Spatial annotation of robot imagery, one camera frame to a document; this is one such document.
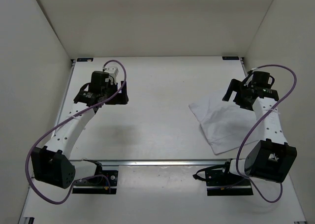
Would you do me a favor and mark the aluminium rail front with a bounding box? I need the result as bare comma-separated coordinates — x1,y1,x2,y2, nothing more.
71,159,232,167

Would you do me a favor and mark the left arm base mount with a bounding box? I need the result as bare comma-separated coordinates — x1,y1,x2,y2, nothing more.
72,159,119,195

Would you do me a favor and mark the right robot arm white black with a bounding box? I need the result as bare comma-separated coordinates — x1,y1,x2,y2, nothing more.
220,71,297,185

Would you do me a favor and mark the blue label sticker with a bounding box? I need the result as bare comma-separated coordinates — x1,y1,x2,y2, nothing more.
76,58,94,62
222,56,239,61

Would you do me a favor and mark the aluminium frame edge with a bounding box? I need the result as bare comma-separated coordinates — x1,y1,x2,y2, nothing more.
18,59,76,224
240,57,308,224

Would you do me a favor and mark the aluminium frame right edge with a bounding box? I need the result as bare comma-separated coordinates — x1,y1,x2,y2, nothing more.
240,57,308,224

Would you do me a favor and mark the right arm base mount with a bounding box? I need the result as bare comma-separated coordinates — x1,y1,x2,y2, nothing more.
193,159,253,196

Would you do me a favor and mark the left blue label sticker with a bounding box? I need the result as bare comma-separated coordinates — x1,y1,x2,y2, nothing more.
76,58,94,62

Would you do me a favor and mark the aluminium frame left edge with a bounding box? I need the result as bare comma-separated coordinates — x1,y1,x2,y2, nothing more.
18,59,76,224

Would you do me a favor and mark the white skirt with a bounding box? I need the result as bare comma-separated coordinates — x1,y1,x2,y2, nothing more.
189,89,256,155

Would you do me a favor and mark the right blue label sticker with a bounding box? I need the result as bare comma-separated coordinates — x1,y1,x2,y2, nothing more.
222,56,239,61

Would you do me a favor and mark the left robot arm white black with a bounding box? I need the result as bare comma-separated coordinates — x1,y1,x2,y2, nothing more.
31,66,128,189

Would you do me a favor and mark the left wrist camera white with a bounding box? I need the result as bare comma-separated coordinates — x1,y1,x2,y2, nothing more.
103,66,119,80

